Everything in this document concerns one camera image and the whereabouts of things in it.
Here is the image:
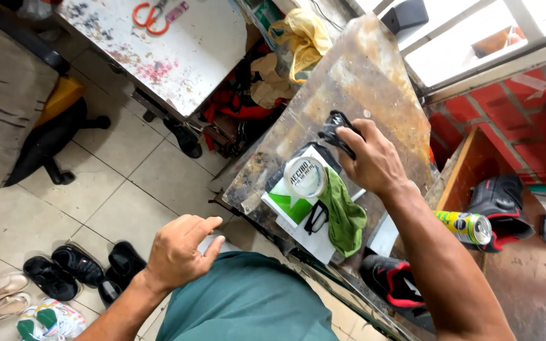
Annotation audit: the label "person's left hand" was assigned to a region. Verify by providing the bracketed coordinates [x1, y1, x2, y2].
[145, 214, 227, 295]

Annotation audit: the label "person's right hand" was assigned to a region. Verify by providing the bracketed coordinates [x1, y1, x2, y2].
[336, 118, 420, 198]

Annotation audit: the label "black shoe part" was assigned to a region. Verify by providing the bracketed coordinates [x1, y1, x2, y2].
[318, 110, 365, 161]

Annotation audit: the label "rusty metal work plate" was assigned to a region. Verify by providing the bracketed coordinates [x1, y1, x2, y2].
[221, 12, 434, 280]

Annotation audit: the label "white tape roll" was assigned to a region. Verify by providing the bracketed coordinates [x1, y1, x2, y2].
[283, 156, 328, 199]

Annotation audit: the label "green cloth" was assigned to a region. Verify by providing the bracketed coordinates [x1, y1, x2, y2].
[318, 167, 368, 258]

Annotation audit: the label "black eyeglasses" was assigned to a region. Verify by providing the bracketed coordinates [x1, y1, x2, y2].
[303, 200, 330, 236]

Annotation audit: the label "green and white booklet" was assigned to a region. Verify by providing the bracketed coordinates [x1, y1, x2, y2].
[260, 145, 345, 231]

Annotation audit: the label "brown crumpled paper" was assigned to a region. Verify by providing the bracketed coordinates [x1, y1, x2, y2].
[249, 52, 296, 110]

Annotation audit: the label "yellow plastic bag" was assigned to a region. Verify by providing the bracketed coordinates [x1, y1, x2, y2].
[268, 8, 333, 84]

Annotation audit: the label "white paper sheet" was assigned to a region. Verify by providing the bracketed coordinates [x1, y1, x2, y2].
[275, 215, 337, 265]

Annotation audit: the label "red and black bag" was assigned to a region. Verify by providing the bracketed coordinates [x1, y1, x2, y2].
[201, 43, 287, 159]

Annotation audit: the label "black speaker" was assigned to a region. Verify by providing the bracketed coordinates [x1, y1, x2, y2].
[380, 0, 429, 35]

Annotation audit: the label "yellow spray can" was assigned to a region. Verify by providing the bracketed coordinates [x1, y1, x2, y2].
[433, 210, 493, 246]

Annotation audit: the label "black and red sneaker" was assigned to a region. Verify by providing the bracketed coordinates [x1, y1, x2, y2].
[465, 174, 536, 254]
[359, 254, 437, 332]

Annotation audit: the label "black shoe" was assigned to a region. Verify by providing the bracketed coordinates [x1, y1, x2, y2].
[23, 256, 79, 302]
[107, 241, 148, 279]
[51, 244, 105, 289]
[162, 117, 203, 159]
[98, 268, 134, 308]

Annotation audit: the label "wooden shelf box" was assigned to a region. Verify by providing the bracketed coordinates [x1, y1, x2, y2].
[425, 127, 546, 341]

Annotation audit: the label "person's green shirt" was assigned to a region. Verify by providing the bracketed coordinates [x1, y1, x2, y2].
[155, 251, 341, 341]

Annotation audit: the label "white stained table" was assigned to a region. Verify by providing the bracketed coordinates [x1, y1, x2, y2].
[56, 0, 250, 125]

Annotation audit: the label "pink lighter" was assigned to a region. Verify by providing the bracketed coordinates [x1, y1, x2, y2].
[166, 1, 190, 23]

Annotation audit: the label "grey office chair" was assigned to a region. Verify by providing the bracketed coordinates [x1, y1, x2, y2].
[0, 2, 112, 205]

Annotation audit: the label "white and green sneaker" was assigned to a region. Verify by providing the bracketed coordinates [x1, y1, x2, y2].
[16, 297, 87, 341]

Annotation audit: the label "white window frame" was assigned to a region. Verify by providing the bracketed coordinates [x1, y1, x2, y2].
[349, 0, 546, 106]

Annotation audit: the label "orange handled scissors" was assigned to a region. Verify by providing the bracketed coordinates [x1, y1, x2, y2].
[132, 0, 171, 36]

